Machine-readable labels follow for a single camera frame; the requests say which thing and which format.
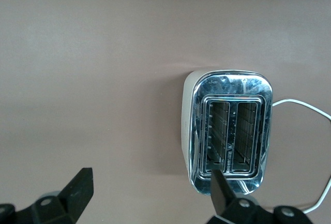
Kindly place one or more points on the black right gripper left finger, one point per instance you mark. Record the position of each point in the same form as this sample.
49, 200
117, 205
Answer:
77, 195

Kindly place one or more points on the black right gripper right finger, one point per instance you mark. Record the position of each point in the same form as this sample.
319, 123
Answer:
222, 198

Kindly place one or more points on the beige chrome two-slot toaster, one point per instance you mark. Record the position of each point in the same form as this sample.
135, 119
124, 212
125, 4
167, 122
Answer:
227, 84

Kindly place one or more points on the brown table cover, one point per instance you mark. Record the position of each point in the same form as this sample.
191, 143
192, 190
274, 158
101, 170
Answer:
77, 79

